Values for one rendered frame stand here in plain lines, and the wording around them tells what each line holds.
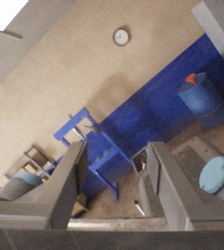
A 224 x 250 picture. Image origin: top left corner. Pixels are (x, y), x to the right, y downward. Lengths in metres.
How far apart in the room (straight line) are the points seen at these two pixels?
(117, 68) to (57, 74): 1.24
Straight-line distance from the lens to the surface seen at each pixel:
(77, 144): 0.15
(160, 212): 0.90
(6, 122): 4.63
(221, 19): 3.77
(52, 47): 3.99
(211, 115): 3.55
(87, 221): 0.39
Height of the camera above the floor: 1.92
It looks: 12 degrees down
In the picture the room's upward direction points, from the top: 43 degrees counter-clockwise
